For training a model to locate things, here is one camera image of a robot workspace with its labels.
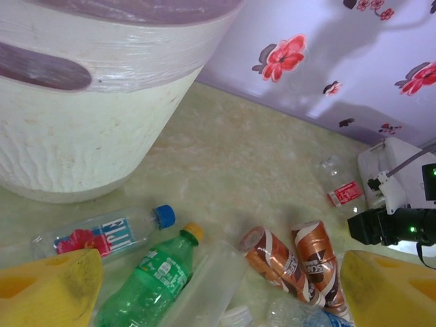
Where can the green soda bottle yellow cap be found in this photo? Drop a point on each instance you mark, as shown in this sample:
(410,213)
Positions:
(153,282)

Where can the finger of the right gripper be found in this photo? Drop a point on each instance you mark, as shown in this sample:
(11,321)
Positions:
(368,228)

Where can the clear bottle with red label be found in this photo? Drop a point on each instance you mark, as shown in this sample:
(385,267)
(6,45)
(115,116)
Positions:
(344,194)

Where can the frosted clear plastic bottle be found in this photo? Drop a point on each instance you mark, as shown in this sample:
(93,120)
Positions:
(211,279)

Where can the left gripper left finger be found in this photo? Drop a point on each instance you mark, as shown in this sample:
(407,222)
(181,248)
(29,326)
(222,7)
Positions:
(51,293)

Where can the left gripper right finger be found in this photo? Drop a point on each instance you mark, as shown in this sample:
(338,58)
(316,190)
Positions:
(391,293)

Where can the white bin with purple liner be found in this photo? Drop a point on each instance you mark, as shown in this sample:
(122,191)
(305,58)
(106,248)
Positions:
(85,136)

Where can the clear bottle with blue label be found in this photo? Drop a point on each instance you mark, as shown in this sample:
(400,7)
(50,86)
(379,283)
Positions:
(323,318)

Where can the Fiji water bottle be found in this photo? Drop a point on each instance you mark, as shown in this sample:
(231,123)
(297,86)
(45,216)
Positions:
(112,231)

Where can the brown drink can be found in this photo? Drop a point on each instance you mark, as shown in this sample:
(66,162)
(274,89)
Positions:
(316,259)
(272,262)

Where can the white lidded plastic container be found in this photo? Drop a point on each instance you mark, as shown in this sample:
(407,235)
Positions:
(398,153)

